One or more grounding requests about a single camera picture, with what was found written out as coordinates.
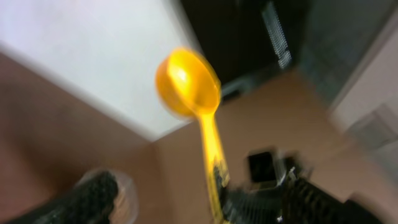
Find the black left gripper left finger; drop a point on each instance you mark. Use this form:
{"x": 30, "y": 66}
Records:
{"x": 89, "y": 202}

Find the clear plastic container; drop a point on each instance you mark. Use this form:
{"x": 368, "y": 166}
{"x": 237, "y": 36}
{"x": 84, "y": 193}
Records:
{"x": 126, "y": 204}

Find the yellow measuring scoop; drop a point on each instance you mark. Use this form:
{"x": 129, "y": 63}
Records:
{"x": 189, "y": 87}

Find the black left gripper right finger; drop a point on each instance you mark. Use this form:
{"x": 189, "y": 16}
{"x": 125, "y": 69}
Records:
{"x": 295, "y": 201}

